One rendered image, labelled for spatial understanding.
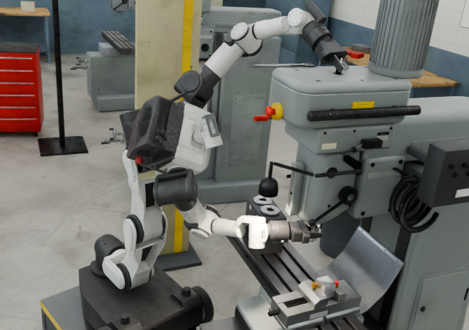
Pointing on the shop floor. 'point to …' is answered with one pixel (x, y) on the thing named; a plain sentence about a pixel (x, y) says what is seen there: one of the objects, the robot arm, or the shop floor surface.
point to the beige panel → (167, 75)
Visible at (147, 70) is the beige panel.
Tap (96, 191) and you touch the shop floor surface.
